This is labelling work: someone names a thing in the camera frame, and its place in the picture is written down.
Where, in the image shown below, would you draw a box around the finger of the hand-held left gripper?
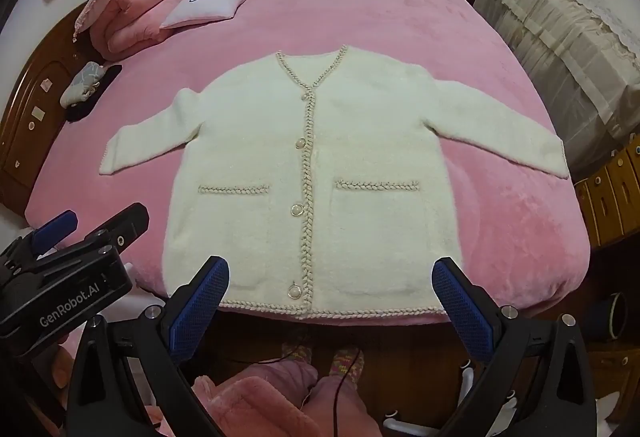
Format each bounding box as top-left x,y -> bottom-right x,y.
80,203 -> 151,252
0,211 -> 79,268

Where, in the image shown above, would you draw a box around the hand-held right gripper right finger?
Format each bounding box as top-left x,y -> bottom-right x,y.
431,257 -> 596,437

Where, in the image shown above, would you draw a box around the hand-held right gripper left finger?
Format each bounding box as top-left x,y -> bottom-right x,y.
65,256 -> 231,437

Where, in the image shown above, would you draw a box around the white knitted cardigan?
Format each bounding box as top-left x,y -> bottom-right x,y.
98,44 -> 573,320

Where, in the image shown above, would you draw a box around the person's pink pajama legs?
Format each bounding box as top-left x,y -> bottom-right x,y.
192,359 -> 383,437

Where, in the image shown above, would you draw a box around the colourful knitted slipper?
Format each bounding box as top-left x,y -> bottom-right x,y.
281,342 -> 315,369
329,346 -> 366,382

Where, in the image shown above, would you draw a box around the wooden headboard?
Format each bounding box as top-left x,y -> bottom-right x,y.
0,0 -> 108,218

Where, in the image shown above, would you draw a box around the grey bundled cloth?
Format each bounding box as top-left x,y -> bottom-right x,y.
60,61 -> 106,108

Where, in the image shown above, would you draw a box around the dark round bin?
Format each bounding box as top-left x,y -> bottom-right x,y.
582,292 -> 628,343

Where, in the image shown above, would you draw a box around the wooden drawer cabinet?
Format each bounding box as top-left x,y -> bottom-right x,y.
572,134 -> 640,248

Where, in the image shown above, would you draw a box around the pink folded quilt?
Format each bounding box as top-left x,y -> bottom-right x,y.
90,0 -> 192,59

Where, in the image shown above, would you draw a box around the pink plush bed blanket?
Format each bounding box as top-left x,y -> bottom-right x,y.
25,0 -> 588,313

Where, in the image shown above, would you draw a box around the lace covered furniture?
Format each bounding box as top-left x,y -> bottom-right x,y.
472,0 -> 640,138

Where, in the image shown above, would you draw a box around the thin black cable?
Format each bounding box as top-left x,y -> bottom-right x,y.
260,349 -> 363,437

